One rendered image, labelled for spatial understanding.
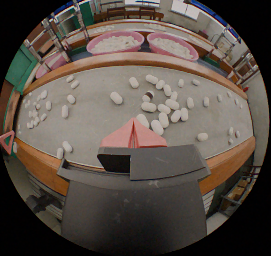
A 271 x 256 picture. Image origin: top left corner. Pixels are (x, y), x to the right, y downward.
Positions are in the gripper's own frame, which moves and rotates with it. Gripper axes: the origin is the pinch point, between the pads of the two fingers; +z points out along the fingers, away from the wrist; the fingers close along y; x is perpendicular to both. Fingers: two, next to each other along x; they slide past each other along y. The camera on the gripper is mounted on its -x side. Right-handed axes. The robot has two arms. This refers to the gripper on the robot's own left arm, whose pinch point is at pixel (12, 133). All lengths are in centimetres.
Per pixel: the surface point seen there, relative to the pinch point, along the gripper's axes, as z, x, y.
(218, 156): 3, 12, -69
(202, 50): 52, -29, -89
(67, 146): 6.6, 7.5, -24.3
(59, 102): 18.1, 0.0, -15.6
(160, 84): 19, -3, -48
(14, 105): 14.6, -7.2, 36.1
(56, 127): 11.5, 5.6, -16.8
